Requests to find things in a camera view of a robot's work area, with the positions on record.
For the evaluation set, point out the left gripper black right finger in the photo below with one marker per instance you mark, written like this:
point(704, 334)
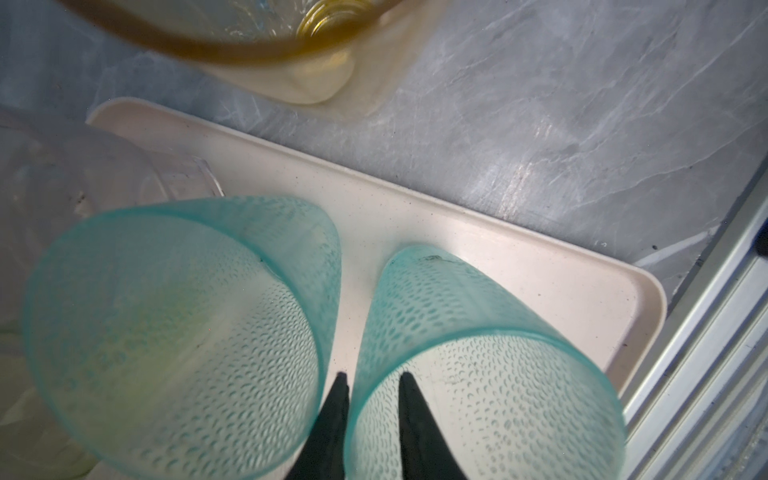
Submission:
point(424, 452)

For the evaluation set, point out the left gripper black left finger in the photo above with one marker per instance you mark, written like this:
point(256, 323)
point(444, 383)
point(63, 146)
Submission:
point(322, 454)

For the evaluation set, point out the teal frosted glass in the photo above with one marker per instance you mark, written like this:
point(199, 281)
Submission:
point(510, 396)
point(190, 339)

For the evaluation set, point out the clear glass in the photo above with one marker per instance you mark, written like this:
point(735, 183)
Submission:
point(56, 173)

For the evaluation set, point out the amber glass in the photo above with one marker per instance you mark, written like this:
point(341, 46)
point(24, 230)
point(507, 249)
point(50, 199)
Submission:
point(296, 52)

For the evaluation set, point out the pale green frosted glass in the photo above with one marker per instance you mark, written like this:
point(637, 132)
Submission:
point(33, 443)

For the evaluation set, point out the cream plastic tray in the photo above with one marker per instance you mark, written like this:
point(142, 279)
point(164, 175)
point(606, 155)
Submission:
point(609, 310)

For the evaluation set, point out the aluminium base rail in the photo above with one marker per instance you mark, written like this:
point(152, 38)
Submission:
point(698, 406)

